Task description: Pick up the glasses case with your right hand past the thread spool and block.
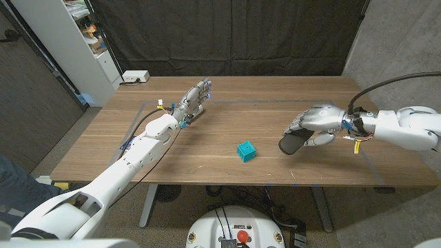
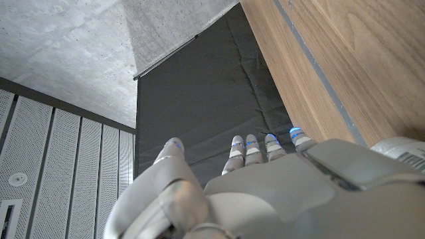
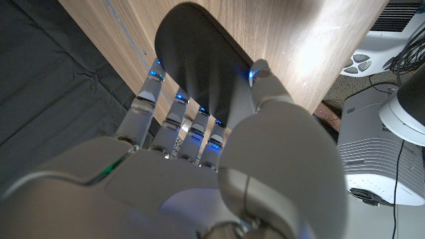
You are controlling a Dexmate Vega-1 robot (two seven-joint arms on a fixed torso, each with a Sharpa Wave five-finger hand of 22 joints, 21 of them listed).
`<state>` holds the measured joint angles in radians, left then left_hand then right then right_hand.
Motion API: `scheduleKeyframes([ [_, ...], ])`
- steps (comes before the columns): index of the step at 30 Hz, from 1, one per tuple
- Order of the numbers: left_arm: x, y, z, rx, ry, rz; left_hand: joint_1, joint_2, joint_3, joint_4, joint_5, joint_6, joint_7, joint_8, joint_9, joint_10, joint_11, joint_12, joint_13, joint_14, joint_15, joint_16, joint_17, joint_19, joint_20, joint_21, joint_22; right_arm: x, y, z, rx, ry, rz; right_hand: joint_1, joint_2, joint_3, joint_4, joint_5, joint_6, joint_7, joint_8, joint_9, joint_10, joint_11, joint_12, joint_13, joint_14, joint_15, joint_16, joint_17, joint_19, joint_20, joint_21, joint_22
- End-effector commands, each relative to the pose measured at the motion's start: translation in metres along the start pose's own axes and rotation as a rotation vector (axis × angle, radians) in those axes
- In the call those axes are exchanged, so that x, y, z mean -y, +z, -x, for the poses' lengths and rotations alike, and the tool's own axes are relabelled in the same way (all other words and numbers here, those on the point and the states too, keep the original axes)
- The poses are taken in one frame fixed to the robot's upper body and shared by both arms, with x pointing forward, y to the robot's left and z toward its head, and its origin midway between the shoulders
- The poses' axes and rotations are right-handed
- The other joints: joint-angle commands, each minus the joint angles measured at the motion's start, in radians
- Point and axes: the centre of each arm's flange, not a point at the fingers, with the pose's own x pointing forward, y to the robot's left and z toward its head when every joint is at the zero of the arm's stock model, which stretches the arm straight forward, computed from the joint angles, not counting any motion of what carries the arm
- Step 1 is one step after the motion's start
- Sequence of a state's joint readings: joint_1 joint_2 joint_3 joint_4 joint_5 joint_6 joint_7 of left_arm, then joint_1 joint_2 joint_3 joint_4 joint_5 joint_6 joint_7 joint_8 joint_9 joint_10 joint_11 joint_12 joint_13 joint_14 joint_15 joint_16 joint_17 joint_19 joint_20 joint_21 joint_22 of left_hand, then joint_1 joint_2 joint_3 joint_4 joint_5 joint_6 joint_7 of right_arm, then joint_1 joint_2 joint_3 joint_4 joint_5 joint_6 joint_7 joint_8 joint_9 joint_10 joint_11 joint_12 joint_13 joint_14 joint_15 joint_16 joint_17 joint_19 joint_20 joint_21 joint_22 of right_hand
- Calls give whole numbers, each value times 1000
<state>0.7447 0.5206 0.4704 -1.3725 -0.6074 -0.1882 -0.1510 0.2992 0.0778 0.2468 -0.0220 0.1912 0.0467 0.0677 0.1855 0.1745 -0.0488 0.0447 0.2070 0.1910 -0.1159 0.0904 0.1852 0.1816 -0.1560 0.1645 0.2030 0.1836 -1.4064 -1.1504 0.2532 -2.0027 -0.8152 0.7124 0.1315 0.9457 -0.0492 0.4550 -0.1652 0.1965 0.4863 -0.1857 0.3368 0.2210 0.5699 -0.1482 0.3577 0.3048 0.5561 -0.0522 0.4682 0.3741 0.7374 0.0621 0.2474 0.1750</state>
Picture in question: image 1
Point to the black power adapter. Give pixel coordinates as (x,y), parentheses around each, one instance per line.
(299,237)

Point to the white shelf cabinet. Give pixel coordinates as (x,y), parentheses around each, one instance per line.
(62,51)

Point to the white power strip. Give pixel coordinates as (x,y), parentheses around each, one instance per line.
(135,75)

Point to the black glasses case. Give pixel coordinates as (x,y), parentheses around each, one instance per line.
(293,143)

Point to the teal plastic block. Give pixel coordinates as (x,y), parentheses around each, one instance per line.
(246,151)

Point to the yellow toy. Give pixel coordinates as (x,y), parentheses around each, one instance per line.
(89,30)

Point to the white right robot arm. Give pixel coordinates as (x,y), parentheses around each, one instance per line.
(403,127)

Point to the white robot torso base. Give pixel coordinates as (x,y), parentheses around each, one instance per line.
(206,227)

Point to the red emergency stop button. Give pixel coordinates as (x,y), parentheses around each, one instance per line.
(242,236)

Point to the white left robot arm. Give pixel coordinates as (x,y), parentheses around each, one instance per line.
(110,182)

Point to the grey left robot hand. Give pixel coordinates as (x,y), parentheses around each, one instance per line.
(193,101)

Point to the cardboard box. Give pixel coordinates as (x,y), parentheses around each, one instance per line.
(98,44)

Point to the grey metal table leg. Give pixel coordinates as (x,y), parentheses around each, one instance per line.
(322,210)
(148,203)

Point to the yellow floor item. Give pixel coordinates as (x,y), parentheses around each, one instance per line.
(61,186)

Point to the black fabric backdrop curtain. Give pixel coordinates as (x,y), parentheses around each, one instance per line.
(224,34)

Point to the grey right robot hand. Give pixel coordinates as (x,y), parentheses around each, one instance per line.
(324,118)

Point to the person's leg in jeans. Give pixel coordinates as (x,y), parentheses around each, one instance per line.
(20,193)

